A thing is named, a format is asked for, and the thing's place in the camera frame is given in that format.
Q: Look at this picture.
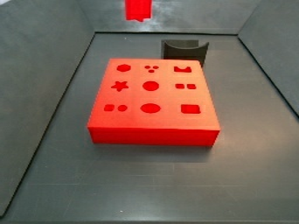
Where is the red star peg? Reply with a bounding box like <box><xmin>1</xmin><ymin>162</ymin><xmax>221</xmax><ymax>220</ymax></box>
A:
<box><xmin>125</xmin><ymin>0</ymin><xmax>152</xmax><ymax>22</ymax></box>

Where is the red shape sorter block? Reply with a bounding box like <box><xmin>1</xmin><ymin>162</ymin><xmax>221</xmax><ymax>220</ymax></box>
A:
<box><xmin>88</xmin><ymin>59</ymin><xmax>220</xmax><ymax>146</ymax></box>

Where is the black curved holder block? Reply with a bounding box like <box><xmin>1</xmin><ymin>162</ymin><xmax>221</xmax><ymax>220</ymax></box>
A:
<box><xmin>161</xmin><ymin>39</ymin><xmax>209</xmax><ymax>66</ymax></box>

